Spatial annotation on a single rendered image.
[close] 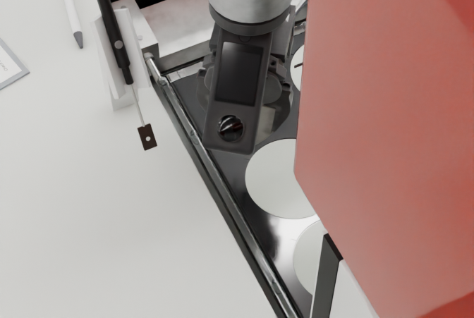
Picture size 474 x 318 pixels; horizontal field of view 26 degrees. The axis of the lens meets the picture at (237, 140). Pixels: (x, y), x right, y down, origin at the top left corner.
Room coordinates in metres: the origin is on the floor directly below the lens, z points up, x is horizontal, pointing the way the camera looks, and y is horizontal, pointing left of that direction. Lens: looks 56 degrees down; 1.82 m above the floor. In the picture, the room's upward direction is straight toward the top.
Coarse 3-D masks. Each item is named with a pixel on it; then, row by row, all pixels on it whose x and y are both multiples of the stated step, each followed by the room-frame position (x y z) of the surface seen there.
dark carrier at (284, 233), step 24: (288, 72) 0.71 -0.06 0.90; (192, 96) 0.68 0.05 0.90; (288, 120) 0.65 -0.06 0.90; (264, 144) 0.62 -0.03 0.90; (240, 168) 0.59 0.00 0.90; (240, 192) 0.55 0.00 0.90; (264, 216) 0.53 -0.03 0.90; (312, 216) 0.53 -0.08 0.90; (264, 240) 0.50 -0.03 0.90; (288, 240) 0.50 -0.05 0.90; (288, 264) 0.47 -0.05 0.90; (288, 288) 0.44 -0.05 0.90
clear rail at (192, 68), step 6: (300, 24) 0.78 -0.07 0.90; (294, 30) 0.77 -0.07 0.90; (300, 30) 0.78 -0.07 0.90; (186, 66) 0.72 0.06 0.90; (192, 66) 0.72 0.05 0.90; (198, 66) 0.72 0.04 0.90; (168, 72) 0.71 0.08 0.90; (174, 72) 0.71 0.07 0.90; (180, 72) 0.71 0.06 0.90; (186, 72) 0.71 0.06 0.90; (192, 72) 0.71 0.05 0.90; (168, 78) 0.70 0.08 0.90; (174, 78) 0.71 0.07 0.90; (180, 78) 0.71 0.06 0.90
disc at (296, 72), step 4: (300, 48) 0.75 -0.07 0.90; (296, 52) 0.74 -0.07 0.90; (300, 52) 0.74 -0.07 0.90; (296, 56) 0.74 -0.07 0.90; (300, 56) 0.74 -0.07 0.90; (292, 60) 0.73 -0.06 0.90; (296, 60) 0.73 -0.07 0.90; (300, 60) 0.73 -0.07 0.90; (292, 64) 0.73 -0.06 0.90; (296, 64) 0.73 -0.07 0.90; (292, 68) 0.72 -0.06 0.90; (296, 68) 0.72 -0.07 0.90; (300, 68) 0.72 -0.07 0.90; (292, 72) 0.71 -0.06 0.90; (296, 72) 0.71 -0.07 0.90; (300, 72) 0.71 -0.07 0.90; (292, 76) 0.71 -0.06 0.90; (296, 76) 0.71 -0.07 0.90; (300, 76) 0.71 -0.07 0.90; (296, 80) 0.70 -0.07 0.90; (300, 80) 0.70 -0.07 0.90; (296, 84) 0.70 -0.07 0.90
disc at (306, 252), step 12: (312, 228) 0.51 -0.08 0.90; (324, 228) 0.51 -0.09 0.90; (300, 240) 0.50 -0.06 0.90; (312, 240) 0.50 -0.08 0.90; (300, 252) 0.48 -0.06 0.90; (312, 252) 0.48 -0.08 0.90; (300, 264) 0.47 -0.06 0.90; (312, 264) 0.47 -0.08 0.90; (300, 276) 0.46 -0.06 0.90; (312, 276) 0.46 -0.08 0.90; (312, 288) 0.44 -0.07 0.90
